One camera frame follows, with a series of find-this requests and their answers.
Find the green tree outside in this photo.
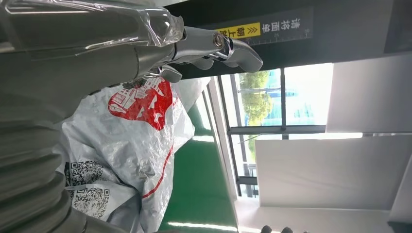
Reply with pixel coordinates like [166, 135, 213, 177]
[238, 70, 274, 127]

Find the aluminium conveyor frame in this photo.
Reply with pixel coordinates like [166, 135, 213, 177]
[206, 76, 240, 201]

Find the black scanner column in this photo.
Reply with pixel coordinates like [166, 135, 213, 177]
[164, 0, 412, 80]

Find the black yellow column label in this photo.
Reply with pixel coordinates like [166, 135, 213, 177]
[214, 6, 314, 46]

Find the grey package with red print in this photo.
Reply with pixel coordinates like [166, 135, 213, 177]
[53, 76, 212, 233]

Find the clear plastic hand film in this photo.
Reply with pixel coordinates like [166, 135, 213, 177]
[6, 0, 185, 47]

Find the green conveyor belt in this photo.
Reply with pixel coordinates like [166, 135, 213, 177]
[159, 102, 240, 233]

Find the dark framed window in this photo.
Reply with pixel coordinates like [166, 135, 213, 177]
[217, 63, 334, 199]

